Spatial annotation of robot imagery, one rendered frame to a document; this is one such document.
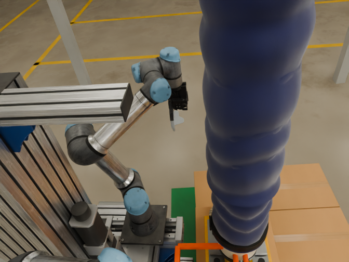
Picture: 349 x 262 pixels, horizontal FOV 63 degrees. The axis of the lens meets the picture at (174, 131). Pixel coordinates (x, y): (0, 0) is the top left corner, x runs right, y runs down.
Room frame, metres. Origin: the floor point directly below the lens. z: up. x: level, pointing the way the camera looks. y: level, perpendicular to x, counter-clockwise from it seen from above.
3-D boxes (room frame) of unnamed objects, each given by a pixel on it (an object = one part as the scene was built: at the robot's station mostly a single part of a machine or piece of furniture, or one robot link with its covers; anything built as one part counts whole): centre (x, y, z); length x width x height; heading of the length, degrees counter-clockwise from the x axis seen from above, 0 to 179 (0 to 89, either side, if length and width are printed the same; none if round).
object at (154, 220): (0.80, 0.23, 1.09); 0.15 x 0.15 x 0.10
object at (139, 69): (0.96, 0.07, 1.82); 0.11 x 0.11 x 0.08; 15
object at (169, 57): (1.01, -0.02, 1.82); 0.09 x 0.08 x 0.11; 105
